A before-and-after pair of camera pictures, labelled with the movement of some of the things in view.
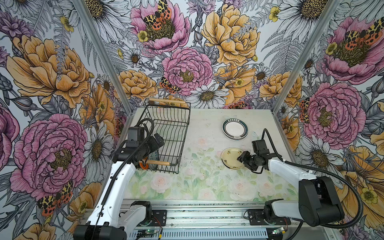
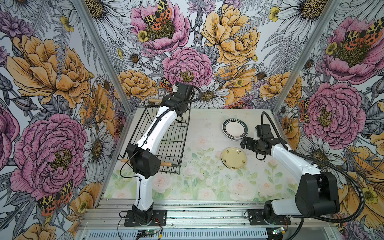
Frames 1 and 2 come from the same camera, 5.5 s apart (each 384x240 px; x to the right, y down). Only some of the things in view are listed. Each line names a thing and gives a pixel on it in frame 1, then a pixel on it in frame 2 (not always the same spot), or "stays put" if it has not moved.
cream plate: [229, 158] stays put
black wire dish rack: [170, 118] stays put
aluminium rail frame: [281, 216] stays put
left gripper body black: [152, 145] -> [182, 111]
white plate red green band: [235, 129] stays put
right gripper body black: [250, 161] -> [254, 145]
